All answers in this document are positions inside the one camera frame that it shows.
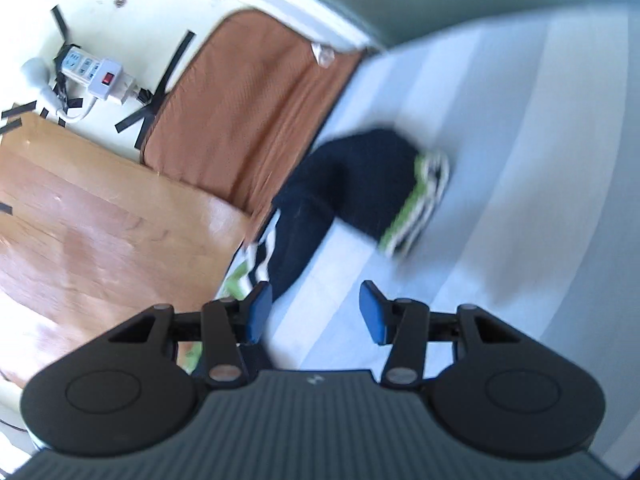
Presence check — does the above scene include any black and green sweater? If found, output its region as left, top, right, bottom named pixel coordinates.
left=220, top=129, right=451, bottom=306

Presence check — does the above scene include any white round plug adapter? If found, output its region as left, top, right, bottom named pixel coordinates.
left=20, top=57, right=57, bottom=92

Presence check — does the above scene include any white power strip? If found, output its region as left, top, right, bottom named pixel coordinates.
left=54, top=45, right=140, bottom=107

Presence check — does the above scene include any blue striped bed sheet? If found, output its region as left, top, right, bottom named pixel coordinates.
left=215, top=10, right=640, bottom=480

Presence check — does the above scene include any brown padded mat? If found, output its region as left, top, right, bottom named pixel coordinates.
left=140, top=8, right=368, bottom=233

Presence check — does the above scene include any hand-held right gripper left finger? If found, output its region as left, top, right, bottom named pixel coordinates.
left=107, top=281, right=274, bottom=389

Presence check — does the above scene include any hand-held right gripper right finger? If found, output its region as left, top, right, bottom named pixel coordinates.
left=360, top=281, right=522, bottom=390

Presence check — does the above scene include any wood pattern vinyl sheet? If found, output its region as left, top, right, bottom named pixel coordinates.
left=0, top=112, right=256, bottom=391

